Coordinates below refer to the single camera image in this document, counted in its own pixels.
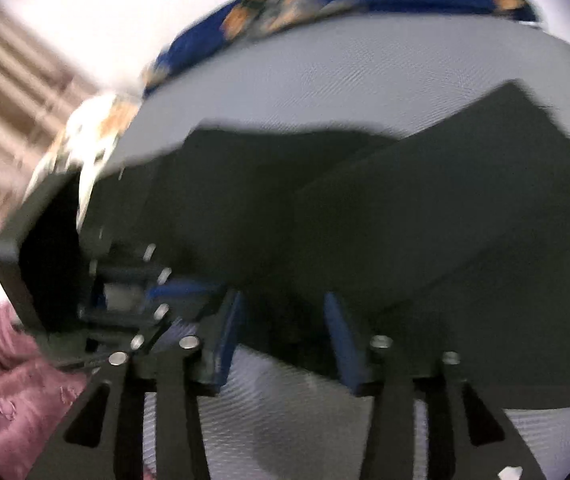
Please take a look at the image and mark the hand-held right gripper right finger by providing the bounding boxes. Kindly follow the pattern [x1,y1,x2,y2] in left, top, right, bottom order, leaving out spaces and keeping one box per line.
[323,291,548,480]

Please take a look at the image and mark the black pants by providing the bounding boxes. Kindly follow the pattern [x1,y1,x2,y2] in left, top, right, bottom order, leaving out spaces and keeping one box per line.
[77,79,570,411]

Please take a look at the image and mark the beige curtain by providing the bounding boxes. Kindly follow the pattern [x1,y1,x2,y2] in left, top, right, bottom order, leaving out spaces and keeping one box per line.
[0,10,90,261]

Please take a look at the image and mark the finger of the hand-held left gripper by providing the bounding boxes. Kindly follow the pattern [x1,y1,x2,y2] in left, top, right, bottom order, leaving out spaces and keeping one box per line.
[92,242,226,306]
[57,302,176,368]

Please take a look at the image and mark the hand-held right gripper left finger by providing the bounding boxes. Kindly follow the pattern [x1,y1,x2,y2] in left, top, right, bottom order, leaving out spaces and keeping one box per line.
[25,290,246,480]

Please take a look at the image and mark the grey textured bed sheet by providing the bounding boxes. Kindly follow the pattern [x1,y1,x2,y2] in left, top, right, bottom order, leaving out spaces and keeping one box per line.
[105,12,570,480]

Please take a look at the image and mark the pink fuzzy cloth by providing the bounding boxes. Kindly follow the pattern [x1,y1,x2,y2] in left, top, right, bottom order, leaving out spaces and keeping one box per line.
[0,302,158,480]

